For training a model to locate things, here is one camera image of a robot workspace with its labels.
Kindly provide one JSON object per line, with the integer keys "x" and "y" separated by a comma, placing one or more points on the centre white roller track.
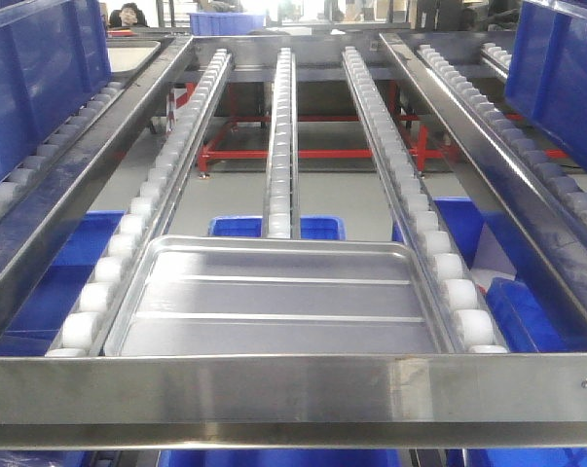
{"x": 281, "y": 212}

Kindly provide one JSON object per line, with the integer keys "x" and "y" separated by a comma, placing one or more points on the ribbed silver metal tray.
{"x": 252, "y": 296}

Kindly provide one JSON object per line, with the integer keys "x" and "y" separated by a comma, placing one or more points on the person in background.
{"x": 128, "y": 16}

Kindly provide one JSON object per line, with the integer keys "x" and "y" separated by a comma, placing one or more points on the left white roller track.
{"x": 84, "y": 329}

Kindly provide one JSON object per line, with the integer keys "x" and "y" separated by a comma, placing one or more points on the far right roller track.
{"x": 564, "y": 188}

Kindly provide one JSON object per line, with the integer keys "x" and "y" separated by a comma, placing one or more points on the blue bin below left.
{"x": 37, "y": 323}

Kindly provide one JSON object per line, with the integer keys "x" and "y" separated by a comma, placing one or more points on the grey tray far left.
{"x": 126, "y": 56}

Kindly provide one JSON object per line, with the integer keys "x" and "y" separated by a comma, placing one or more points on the blue bin below centre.
{"x": 312, "y": 227}

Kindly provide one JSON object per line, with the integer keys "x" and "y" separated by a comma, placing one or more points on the right white roller track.
{"x": 410, "y": 194}

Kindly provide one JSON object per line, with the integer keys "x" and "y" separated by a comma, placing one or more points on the blue bin bottom edge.
{"x": 279, "y": 457}

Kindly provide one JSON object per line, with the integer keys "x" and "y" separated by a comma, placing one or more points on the blue bin upper left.
{"x": 53, "y": 58}

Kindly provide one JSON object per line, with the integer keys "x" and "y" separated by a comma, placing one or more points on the far left roller track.
{"x": 31, "y": 170}

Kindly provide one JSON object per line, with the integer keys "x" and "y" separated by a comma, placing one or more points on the white roller track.
{"x": 410, "y": 194}
{"x": 281, "y": 212}
{"x": 84, "y": 329}

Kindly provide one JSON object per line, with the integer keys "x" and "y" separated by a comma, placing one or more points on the steel front shelf rail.
{"x": 359, "y": 401}

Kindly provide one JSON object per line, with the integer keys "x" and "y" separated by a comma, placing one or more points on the blue bin below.
{"x": 37, "y": 323}
{"x": 312, "y": 227}

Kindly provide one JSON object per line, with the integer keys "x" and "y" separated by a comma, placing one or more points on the distant blue crate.
{"x": 224, "y": 24}

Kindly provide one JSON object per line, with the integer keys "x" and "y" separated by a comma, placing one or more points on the blue bin upper right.
{"x": 547, "y": 80}

